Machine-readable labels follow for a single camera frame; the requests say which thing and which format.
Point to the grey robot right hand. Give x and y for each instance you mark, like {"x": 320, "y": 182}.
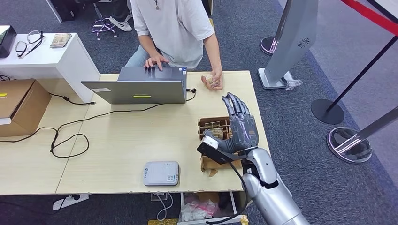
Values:
{"x": 244, "y": 130}

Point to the person's left hand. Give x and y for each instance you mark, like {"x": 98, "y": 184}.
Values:
{"x": 217, "y": 76}

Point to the person's right hand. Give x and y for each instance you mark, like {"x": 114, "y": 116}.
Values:
{"x": 157, "y": 60}

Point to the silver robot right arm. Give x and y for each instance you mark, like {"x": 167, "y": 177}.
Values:
{"x": 273, "y": 198}

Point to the person's left forearm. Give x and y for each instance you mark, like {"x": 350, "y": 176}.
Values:
{"x": 213, "y": 54}

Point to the person's right forearm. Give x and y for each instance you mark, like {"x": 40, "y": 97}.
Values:
{"x": 147, "y": 46}

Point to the person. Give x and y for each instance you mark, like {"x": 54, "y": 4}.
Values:
{"x": 119, "y": 23}
{"x": 177, "y": 31}

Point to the wooden card holder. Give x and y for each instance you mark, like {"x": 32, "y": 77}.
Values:
{"x": 205, "y": 119}

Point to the grey card reader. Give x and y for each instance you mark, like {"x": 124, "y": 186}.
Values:
{"x": 161, "y": 174}

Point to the grey laptop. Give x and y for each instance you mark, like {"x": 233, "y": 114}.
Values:
{"x": 140, "y": 91}

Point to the broken wood fragment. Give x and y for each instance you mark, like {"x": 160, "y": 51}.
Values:
{"x": 213, "y": 173}

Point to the office chair chrome base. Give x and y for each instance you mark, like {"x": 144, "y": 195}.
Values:
{"x": 102, "y": 26}

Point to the clear plastic wrap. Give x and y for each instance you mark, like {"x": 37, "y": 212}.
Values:
{"x": 292, "y": 83}

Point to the grey kiosk stand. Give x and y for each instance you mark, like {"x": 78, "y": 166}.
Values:
{"x": 289, "y": 40}

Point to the white cabinet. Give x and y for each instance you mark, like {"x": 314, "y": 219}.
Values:
{"x": 71, "y": 65}

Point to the yellow floor tape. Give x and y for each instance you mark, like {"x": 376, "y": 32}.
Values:
{"x": 163, "y": 222}
{"x": 245, "y": 220}

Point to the crumpled plastic bag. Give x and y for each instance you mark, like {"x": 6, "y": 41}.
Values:
{"x": 197, "y": 211}

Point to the stack of printed cards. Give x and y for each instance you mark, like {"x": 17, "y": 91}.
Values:
{"x": 60, "y": 40}

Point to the black case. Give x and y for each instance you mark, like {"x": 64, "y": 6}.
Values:
{"x": 63, "y": 9}

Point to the white power adapter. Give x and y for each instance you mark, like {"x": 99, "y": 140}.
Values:
{"x": 158, "y": 196}

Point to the black-framed glasses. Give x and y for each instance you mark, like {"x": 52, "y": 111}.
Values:
{"x": 21, "y": 46}

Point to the brown cardboard box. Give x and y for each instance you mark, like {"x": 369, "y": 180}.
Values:
{"x": 28, "y": 108}

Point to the red barrier belt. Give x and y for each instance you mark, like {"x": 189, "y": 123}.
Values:
{"x": 373, "y": 17}

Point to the white power strip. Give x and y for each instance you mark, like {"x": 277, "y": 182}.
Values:
{"x": 67, "y": 202}

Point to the chrome stanchion post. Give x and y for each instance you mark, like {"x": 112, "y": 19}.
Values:
{"x": 268, "y": 45}
{"x": 348, "y": 146}

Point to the black stanchion post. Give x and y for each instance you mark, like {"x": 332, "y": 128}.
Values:
{"x": 327, "y": 111}

